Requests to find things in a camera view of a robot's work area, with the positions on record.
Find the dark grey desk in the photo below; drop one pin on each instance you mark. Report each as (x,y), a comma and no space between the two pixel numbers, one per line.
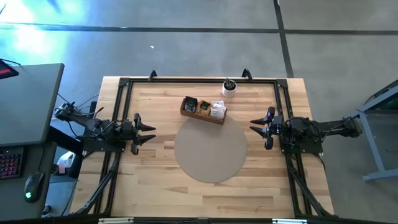
(12,199)

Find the black device with red light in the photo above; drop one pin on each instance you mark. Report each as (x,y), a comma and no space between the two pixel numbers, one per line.
(6,71)

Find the grey metal rack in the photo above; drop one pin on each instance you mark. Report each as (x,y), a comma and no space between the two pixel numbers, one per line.
(372,140)

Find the white Tazo tea bag packet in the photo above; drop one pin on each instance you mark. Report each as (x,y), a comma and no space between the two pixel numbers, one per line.
(218,110)

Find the white pot with green plant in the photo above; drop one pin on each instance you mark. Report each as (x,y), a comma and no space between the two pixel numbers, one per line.
(229,93)

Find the black computer mouse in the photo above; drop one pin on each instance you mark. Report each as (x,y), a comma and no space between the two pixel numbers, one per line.
(34,185)

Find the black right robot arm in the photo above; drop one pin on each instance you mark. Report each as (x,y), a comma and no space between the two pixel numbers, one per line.
(332,126)

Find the black aluminium table frame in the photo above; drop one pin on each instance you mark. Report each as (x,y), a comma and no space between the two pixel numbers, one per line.
(186,80)

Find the dark tea bag packet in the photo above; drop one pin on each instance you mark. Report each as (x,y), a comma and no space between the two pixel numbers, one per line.
(191,104)

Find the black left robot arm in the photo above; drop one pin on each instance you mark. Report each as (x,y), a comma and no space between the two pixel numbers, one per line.
(99,130)

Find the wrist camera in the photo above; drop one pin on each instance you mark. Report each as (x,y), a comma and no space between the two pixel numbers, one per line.
(126,128)
(278,125)

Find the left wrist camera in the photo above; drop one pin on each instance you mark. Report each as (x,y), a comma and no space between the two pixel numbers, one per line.
(126,128)

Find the white label roll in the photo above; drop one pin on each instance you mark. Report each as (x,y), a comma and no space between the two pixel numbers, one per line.
(65,160)

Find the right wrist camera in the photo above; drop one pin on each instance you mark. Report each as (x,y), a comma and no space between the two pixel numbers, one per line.
(278,125)

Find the silver metal bracket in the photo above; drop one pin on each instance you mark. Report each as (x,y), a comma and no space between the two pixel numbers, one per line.
(115,221)
(289,221)

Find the orange tea bag packet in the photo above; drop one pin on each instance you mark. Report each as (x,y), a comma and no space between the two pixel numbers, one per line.
(205,108)

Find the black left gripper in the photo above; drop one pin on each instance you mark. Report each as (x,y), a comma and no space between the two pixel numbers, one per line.
(135,133)

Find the wooden tea organizer box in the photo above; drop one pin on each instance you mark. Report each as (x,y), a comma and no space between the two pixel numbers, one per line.
(202,119)

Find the round grey placemat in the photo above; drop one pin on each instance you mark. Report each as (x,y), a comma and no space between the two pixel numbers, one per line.
(211,152)

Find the backlit computer keyboard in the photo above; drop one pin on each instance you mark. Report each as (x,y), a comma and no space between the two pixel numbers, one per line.
(11,163)

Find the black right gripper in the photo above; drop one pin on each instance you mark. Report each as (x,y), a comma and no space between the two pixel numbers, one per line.
(270,127)

